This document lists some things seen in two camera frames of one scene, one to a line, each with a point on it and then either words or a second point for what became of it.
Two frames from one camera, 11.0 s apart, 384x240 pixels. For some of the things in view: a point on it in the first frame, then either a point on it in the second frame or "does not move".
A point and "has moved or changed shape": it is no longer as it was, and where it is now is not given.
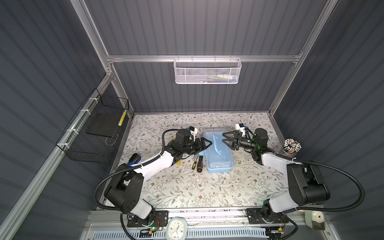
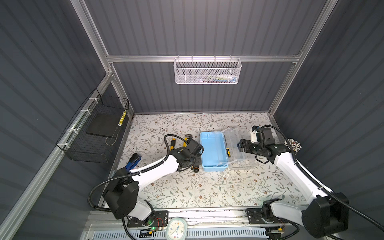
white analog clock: (177, 229) does not move
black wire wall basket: (90, 136) does not move
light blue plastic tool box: (218, 155) has moved or changed shape
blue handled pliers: (135, 159) does not move
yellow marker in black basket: (122, 118) does not move
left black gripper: (203, 147) to (198, 159)
